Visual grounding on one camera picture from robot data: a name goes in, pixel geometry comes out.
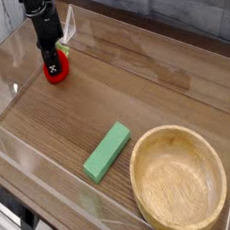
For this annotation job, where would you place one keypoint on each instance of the clear acrylic corner bracket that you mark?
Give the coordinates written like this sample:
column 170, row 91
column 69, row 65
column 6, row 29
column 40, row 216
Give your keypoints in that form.
column 69, row 26

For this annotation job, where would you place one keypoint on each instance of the wooden bowl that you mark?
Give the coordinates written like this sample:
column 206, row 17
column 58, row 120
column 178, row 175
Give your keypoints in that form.
column 178, row 179

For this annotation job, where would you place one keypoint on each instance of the green rectangular block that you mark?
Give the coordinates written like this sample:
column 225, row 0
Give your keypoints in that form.
column 101, row 159

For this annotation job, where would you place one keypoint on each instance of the red plush strawberry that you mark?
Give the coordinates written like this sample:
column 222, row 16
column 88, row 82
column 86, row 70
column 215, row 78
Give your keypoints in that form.
column 63, row 53

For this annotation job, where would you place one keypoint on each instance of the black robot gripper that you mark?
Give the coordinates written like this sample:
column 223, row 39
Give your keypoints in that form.
column 46, row 22

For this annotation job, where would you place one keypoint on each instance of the clear acrylic tray wall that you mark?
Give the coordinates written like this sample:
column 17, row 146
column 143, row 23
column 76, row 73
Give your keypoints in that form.
column 119, row 73

